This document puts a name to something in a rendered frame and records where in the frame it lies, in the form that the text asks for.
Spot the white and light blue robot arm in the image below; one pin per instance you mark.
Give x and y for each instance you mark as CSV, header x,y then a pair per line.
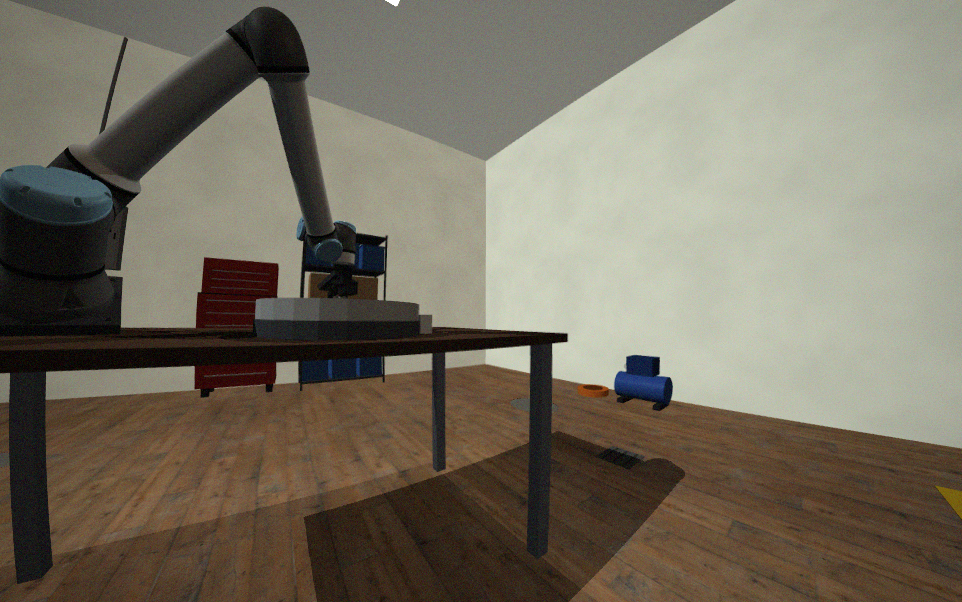
x,y
54,222

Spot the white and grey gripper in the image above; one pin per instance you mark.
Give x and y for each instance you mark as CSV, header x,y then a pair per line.
x,y
343,285

